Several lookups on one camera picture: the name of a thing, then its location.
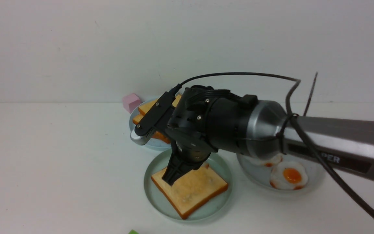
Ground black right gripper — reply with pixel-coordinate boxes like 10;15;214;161
161;85;258;186

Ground toast slice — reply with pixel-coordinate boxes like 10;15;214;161
151;162;229;220
132;114;170;144
138;94;182;116

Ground fried egg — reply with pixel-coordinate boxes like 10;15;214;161
269;161;309;190
248;153;283;167

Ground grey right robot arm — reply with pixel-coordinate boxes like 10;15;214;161
163;85;374;185

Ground light blue bread plate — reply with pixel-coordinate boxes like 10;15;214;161
129;96;171;151

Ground mint green centre plate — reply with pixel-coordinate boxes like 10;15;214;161
143;149;235;223

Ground pink cube block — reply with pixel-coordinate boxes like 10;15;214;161
122;93;142;113

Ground grey egg plate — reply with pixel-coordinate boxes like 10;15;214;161
237;154;325;197

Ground green block at edge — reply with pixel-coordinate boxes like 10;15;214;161
129;229;139;234

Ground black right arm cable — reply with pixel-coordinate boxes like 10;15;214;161
170;72;374;233

